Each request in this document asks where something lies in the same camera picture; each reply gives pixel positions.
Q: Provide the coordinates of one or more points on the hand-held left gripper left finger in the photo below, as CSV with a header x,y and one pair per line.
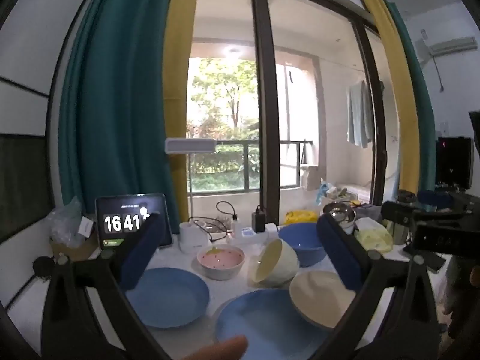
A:
x,y
142,247

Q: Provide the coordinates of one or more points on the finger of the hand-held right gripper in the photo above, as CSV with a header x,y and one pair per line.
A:
x,y
397,213

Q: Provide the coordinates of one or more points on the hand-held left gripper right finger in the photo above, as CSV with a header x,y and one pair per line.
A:
x,y
337,255

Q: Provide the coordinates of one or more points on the large blue bowl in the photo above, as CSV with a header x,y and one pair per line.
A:
x,y
300,240

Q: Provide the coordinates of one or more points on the cream shallow bowl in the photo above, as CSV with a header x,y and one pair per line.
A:
x,y
318,296

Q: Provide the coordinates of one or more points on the blue plate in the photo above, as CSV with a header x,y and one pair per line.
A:
x,y
168,300
262,326

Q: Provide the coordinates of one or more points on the cream deep bowl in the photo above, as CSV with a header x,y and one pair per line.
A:
x,y
277,266

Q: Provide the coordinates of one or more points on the pink strawberry bowl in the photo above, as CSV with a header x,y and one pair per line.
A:
x,y
221,258

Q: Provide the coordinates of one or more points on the steel thermos mug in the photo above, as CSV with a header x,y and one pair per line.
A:
x,y
399,232

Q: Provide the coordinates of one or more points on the light blue bowl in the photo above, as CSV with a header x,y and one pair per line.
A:
x,y
349,228

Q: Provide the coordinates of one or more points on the yellow tissue pack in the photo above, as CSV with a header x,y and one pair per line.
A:
x,y
375,238

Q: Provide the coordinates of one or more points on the tablet showing clock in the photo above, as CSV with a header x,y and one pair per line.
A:
x,y
116,221

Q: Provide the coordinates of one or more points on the pink steel-lined bowl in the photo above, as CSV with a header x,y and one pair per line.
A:
x,y
339,212

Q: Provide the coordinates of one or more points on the yellow wet wipes pack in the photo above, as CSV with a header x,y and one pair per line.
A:
x,y
300,217

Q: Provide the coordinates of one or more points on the white basket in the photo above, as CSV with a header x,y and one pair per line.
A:
x,y
343,195

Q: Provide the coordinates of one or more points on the small white box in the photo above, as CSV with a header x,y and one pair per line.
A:
x,y
86,228

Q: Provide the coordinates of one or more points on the cardboard box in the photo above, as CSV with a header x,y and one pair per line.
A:
x,y
73,250

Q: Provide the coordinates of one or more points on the black monitor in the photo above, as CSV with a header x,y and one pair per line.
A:
x,y
453,163

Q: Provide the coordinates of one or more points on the white balcony container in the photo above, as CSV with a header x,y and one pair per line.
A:
x,y
310,178

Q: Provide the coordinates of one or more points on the clear plastic bag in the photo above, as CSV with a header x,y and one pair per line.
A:
x,y
63,221

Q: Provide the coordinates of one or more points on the black charger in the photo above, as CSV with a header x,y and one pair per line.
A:
x,y
258,219

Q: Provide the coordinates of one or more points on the white power strip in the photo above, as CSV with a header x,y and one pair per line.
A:
x,y
247,235

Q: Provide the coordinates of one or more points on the white charger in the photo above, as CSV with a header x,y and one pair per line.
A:
x,y
236,225

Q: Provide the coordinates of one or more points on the black round gadget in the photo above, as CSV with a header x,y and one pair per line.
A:
x,y
43,267

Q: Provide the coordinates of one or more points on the teal curtain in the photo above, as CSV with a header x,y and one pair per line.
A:
x,y
423,112
112,101

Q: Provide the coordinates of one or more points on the hanging light blue garment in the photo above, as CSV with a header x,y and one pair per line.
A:
x,y
360,112

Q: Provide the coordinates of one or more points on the yellow curtain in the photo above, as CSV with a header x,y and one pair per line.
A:
x,y
176,82
397,101

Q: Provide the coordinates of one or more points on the white desk lamp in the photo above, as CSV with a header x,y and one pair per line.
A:
x,y
191,145

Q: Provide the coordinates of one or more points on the balcony railing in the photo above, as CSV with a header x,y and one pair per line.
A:
x,y
245,165

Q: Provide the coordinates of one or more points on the white air conditioner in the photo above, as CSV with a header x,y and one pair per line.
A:
x,y
452,44

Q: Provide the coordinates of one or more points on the dark sliding door frame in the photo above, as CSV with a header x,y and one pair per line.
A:
x,y
266,101

